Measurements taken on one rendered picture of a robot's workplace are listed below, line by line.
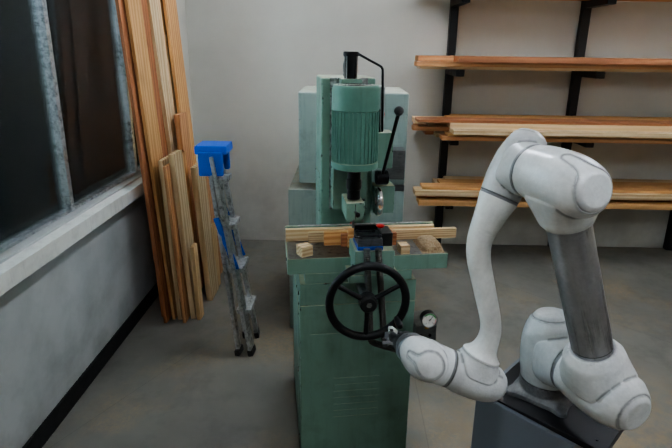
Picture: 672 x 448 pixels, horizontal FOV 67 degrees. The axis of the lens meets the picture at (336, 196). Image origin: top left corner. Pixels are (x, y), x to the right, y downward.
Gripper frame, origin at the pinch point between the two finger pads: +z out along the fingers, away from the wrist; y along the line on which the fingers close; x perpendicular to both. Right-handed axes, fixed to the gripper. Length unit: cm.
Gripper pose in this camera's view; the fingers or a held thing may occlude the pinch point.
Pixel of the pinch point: (392, 332)
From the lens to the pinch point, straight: 173.1
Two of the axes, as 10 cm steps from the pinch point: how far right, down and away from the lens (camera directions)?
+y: -9.9, 0.2, -1.3
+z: -1.3, 0.6, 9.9
